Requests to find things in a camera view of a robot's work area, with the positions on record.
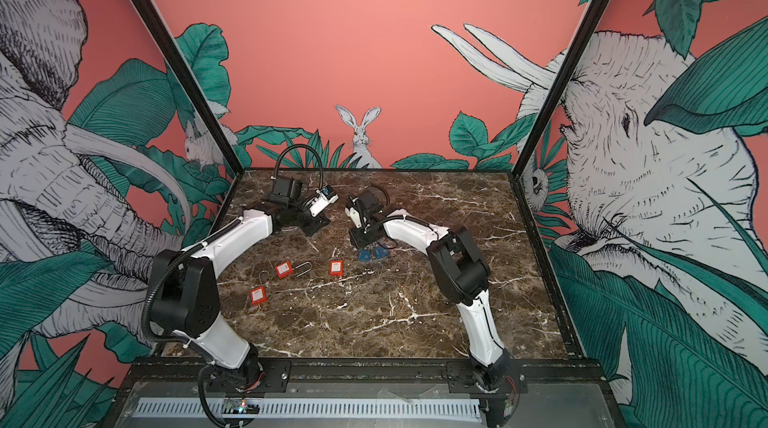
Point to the left black frame post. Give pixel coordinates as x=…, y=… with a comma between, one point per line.
x=167, y=44

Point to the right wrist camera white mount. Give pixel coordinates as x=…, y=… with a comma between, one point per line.
x=354, y=215

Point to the red padlock centre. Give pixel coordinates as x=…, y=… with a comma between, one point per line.
x=336, y=268

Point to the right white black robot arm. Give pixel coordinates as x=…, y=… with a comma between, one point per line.
x=458, y=266

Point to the red padlock near left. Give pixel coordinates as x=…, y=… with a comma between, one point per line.
x=259, y=293

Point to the blue padlock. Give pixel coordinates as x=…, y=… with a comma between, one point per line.
x=364, y=255
x=380, y=252

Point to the red padlock open shackle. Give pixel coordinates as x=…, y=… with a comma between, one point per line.
x=286, y=269

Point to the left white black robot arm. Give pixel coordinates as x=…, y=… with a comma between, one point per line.
x=182, y=302

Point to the right black frame post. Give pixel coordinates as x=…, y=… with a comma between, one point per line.
x=588, y=25

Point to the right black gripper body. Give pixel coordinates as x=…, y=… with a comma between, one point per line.
x=364, y=235

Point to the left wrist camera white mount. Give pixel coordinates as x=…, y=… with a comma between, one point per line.
x=320, y=200

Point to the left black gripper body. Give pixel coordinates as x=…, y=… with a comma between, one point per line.
x=301, y=217

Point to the white slotted cable duct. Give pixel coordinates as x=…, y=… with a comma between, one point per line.
x=263, y=408

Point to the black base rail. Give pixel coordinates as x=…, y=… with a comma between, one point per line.
x=283, y=373

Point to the black frame post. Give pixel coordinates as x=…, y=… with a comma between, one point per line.
x=167, y=44
x=588, y=25

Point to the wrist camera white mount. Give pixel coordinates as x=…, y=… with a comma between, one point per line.
x=320, y=200
x=354, y=215

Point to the red padlock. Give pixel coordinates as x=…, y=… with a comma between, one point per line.
x=259, y=293
x=336, y=268

